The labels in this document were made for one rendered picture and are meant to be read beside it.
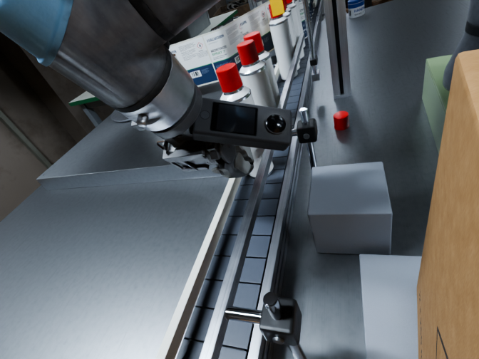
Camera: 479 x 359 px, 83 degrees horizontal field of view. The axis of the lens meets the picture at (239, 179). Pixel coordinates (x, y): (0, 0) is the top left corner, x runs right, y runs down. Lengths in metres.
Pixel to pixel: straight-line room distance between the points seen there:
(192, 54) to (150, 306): 0.74
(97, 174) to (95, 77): 0.64
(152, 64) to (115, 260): 0.45
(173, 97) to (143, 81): 0.03
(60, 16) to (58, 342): 0.49
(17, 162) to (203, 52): 2.57
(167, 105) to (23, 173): 3.03
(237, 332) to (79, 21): 0.32
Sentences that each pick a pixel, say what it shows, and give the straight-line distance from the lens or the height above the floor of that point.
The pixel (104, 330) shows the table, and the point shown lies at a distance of 0.53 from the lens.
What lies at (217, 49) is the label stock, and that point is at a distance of 0.93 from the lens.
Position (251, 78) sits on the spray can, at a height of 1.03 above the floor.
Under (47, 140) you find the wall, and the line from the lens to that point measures 3.39.
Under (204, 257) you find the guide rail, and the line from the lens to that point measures 0.38.
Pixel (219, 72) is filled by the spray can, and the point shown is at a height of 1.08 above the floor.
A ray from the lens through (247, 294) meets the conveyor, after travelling 0.37.
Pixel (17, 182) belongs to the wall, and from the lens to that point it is 3.24.
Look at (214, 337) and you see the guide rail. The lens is 0.27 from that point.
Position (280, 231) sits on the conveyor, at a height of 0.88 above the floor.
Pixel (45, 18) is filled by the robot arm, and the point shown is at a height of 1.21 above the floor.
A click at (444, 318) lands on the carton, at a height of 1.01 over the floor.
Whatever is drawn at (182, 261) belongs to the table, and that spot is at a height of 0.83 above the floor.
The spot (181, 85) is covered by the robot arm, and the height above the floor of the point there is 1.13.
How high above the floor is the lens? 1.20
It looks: 37 degrees down
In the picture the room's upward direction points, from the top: 23 degrees counter-clockwise
